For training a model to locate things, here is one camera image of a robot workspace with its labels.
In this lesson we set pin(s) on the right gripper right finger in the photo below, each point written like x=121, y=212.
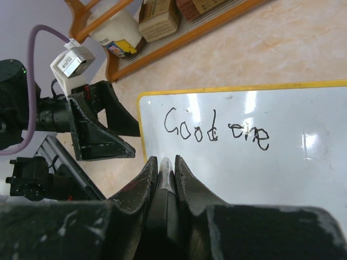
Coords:
x=214, y=229

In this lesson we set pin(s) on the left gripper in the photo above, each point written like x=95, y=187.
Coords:
x=91, y=139

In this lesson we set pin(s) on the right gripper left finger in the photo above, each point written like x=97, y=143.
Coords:
x=93, y=229

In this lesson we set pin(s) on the white whiteboard yellow frame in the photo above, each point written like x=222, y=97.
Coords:
x=271, y=144

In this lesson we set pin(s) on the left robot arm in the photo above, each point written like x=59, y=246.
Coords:
x=31, y=177

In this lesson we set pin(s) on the orange wooden shelf rack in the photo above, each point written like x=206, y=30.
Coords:
x=87, y=17

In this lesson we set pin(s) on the white bag lower container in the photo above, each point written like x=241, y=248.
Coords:
x=120, y=35

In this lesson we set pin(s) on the tan sponge block left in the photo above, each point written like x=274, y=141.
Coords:
x=158, y=19

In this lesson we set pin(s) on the brown sponge block right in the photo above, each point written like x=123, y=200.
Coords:
x=192, y=9

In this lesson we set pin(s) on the aluminium frame rail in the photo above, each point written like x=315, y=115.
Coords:
x=73, y=168

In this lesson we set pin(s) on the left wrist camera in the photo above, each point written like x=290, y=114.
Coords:
x=69, y=66

